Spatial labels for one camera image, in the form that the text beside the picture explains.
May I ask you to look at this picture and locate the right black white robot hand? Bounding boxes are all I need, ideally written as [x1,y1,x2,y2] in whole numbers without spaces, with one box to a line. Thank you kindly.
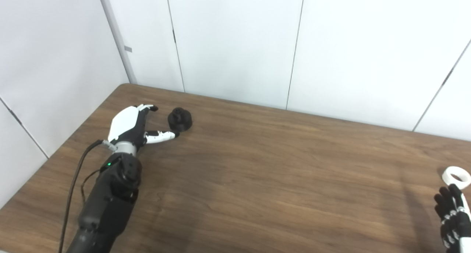
[434,184,471,253]

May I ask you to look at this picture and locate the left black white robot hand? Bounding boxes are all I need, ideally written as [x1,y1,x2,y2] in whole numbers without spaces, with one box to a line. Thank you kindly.
[107,104,180,152]

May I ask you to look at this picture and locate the white toothed ring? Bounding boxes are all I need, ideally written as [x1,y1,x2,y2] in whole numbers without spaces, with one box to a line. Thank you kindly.
[442,166,471,190]

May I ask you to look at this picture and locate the round black plastic part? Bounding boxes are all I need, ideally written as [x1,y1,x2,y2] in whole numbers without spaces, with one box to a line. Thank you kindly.
[168,108,193,132]

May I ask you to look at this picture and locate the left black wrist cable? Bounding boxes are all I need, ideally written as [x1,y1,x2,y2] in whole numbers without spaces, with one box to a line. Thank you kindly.
[58,139,115,253]

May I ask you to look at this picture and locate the thin black left arm wire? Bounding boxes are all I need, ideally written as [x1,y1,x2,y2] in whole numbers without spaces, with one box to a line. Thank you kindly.
[81,168,101,204]

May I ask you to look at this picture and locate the grey wall corner post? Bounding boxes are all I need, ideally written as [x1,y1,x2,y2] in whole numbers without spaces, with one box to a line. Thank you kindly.
[96,0,138,85]

